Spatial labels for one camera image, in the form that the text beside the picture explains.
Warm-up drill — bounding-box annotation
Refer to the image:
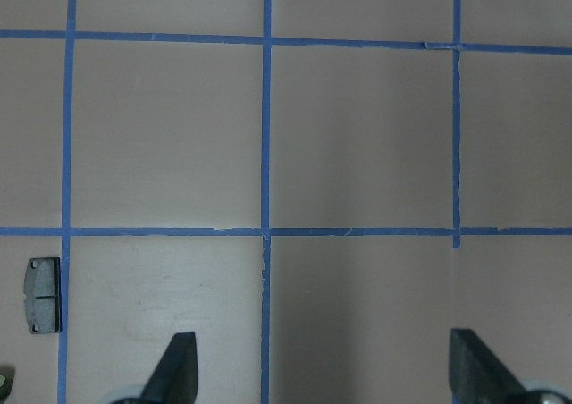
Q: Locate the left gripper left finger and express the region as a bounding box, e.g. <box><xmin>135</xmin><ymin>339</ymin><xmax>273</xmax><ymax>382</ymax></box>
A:
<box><xmin>138</xmin><ymin>332</ymin><xmax>198</xmax><ymax>404</ymax></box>

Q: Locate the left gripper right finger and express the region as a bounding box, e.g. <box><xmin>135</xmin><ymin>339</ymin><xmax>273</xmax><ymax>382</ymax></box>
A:
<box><xmin>449</xmin><ymin>328</ymin><xmax>527</xmax><ymax>404</ymax></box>

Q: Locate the black brake pad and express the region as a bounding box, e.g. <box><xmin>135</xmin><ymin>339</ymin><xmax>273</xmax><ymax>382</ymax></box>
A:
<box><xmin>23</xmin><ymin>257</ymin><xmax>62</xmax><ymax>334</ymax></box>

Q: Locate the dark green brake shoe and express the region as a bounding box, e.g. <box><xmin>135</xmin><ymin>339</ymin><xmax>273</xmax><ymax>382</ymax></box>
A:
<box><xmin>0</xmin><ymin>366</ymin><xmax>16</xmax><ymax>403</ymax></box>

